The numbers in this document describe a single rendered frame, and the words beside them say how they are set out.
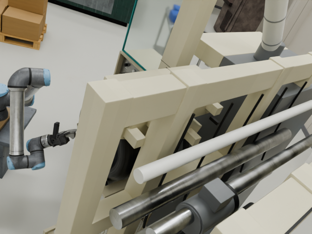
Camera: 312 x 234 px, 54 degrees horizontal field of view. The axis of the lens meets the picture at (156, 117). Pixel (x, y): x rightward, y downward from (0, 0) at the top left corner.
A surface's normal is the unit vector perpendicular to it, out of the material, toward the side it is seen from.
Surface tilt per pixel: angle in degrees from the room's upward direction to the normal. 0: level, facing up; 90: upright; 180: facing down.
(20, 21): 90
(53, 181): 0
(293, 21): 90
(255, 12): 92
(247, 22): 92
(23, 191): 0
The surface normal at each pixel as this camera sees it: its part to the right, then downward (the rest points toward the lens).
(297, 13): -0.06, 0.58
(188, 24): -0.73, 0.19
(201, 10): 0.61, 0.62
